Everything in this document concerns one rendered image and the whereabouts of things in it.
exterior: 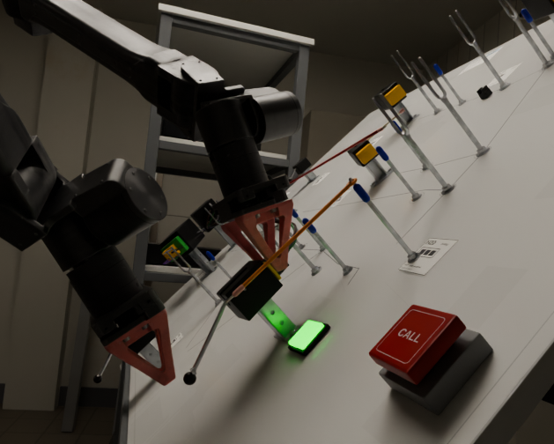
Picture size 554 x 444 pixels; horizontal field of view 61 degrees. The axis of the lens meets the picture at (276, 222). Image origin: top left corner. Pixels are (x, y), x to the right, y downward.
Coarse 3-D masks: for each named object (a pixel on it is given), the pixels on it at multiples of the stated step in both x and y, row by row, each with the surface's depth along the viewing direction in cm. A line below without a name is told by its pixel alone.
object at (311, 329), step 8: (304, 328) 50; (312, 328) 48; (320, 328) 48; (328, 328) 48; (296, 336) 50; (304, 336) 48; (312, 336) 47; (320, 336) 47; (296, 344) 48; (304, 344) 47; (312, 344) 47; (304, 352) 46
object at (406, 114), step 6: (390, 84) 100; (396, 84) 97; (384, 90) 98; (390, 90) 97; (378, 96) 100; (402, 102) 100; (384, 108) 102; (396, 108) 101; (402, 114) 102; (408, 114) 101; (408, 120) 102; (402, 126) 101
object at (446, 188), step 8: (376, 104) 54; (384, 112) 54; (392, 112) 53; (400, 120) 53; (408, 136) 54; (416, 144) 54; (424, 160) 55; (432, 168) 55; (440, 176) 55; (448, 184) 55; (448, 192) 55
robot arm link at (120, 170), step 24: (96, 168) 44; (120, 168) 43; (72, 192) 44; (96, 192) 42; (120, 192) 42; (144, 192) 44; (0, 216) 40; (24, 216) 41; (48, 216) 43; (96, 216) 43; (120, 216) 43; (144, 216) 43; (24, 240) 43; (120, 240) 45
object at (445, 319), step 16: (400, 320) 33; (416, 320) 32; (432, 320) 30; (448, 320) 29; (384, 336) 33; (400, 336) 31; (416, 336) 30; (432, 336) 29; (448, 336) 29; (384, 352) 31; (400, 352) 30; (416, 352) 29; (432, 352) 28; (400, 368) 29; (416, 368) 28; (416, 384) 28
